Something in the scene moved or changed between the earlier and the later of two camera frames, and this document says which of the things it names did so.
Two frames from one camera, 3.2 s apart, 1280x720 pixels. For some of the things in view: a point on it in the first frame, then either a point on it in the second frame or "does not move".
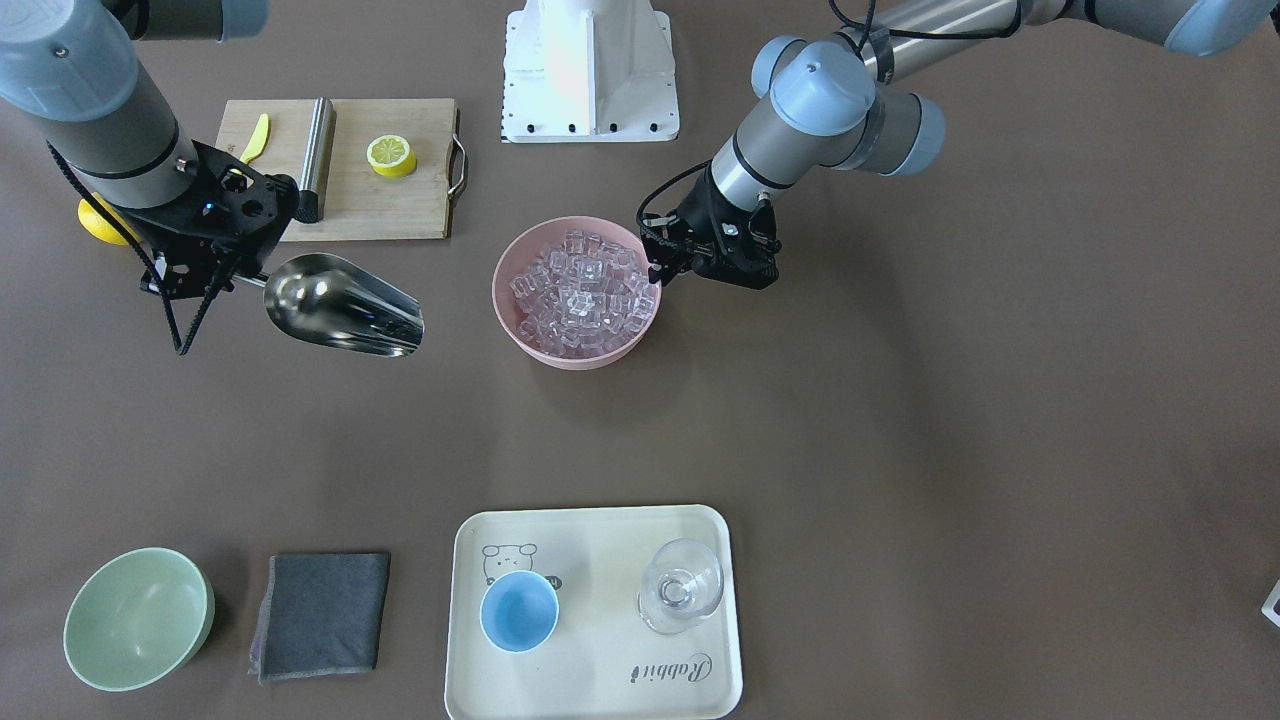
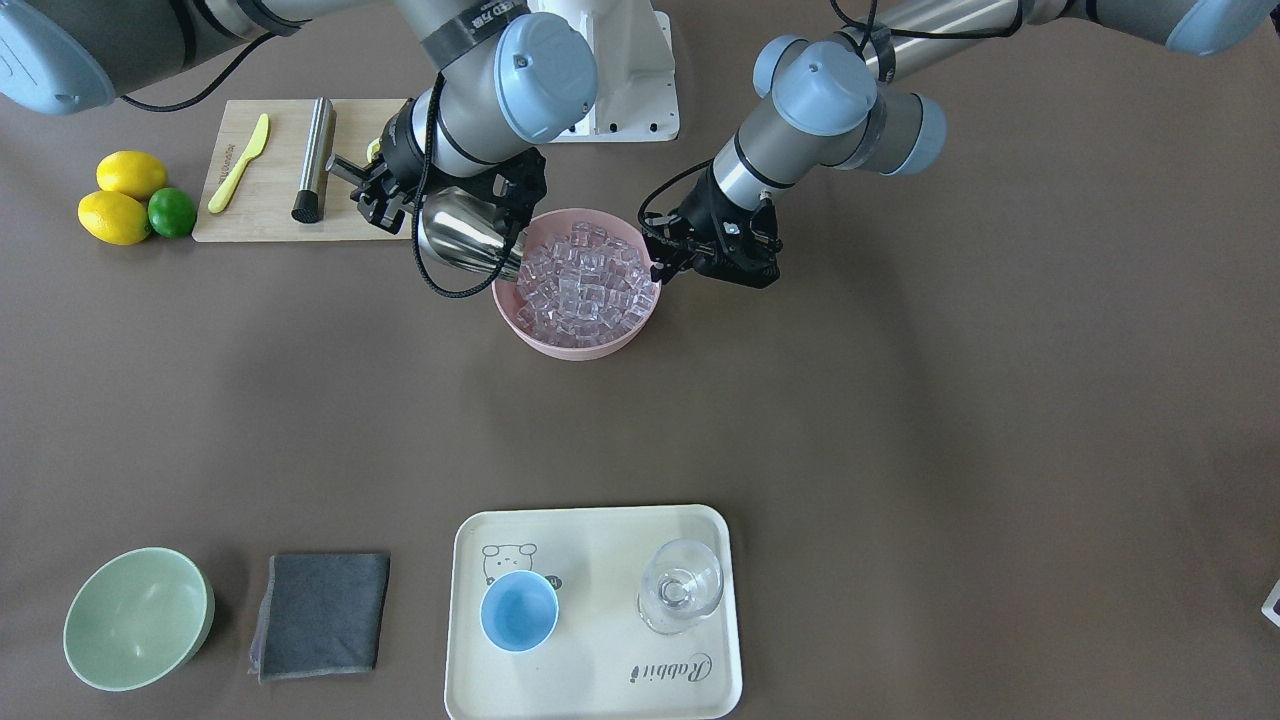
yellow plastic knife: [256, 143] does not move
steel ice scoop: [333, 299] → [458, 222]
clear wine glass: [681, 583] does not move
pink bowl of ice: [575, 293] does not move
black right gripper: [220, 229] → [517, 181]
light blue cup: [519, 610] does not move
